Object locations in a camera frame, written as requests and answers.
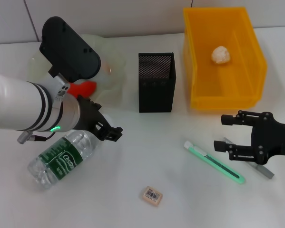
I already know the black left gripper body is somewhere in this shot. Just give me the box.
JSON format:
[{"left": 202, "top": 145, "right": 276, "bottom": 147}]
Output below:
[{"left": 77, "top": 95, "right": 109, "bottom": 141}]

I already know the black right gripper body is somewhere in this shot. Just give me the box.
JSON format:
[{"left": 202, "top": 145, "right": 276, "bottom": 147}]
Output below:
[{"left": 250, "top": 112, "right": 285, "bottom": 165}]

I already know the red tomato-like fruit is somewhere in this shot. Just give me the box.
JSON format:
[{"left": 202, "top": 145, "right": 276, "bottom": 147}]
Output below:
[{"left": 67, "top": 80, "right": 98, "bottom": 97}]

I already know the clear green-label water bottle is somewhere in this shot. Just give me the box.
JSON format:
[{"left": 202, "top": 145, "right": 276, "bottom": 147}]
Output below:
[{"left": 27, "top": 114, "right": 112, "bottom": 190}]

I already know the white paper ball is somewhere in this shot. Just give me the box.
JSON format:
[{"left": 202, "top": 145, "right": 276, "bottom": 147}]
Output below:
[{"left": 211, "top": 45, "right": 231, "bottom": 64}]

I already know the green utility knife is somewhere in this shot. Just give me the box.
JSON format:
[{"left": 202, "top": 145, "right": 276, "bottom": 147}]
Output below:
[{"left": 184, "top": 140, "right": 246, "bottom": 185}]

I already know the grey pen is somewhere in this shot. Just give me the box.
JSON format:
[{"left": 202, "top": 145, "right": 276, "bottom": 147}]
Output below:
[{"left": 222, "top": 136, "right": 275, "bottom": 179}]

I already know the pale green glass fruit plate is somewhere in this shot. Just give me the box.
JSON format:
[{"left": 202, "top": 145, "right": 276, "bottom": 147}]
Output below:
[{"left": 29, "top": 34, "right": 128, "bottom": 105}]

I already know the black mesh pen holder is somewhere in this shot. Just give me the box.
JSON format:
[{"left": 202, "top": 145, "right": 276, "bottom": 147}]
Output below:
[{"left": 138, "top": 52, "right": 177, "bottom": 113}]

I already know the beige eraser with barcode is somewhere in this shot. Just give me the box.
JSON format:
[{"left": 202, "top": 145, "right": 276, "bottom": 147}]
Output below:
[{"left": 141, "top": 186, "right": 164, "bottom": 207}]

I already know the yellow plastic bin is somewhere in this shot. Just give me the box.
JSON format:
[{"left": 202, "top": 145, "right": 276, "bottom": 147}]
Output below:
[{"left": 183, "top": 6, "right": 268, "bottom": 110}]

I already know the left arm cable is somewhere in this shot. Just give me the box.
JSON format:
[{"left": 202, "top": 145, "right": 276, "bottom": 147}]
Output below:
[{"left": 17, "top": 129, "right": 57, "bottom": 144}]

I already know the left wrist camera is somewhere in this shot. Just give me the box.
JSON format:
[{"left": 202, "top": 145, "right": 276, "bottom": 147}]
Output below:
[{"left": 39, "top": 16, "right": 101, "bottom": 83}]

